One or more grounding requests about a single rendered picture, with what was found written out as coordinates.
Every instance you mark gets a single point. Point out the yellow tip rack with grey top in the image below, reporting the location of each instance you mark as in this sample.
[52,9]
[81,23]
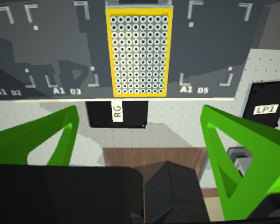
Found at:
[139,37]

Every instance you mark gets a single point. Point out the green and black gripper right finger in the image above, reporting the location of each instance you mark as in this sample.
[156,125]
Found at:
[240,196]

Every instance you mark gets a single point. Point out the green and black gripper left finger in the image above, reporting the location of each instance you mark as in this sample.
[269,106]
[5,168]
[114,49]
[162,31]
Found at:
[17,142]

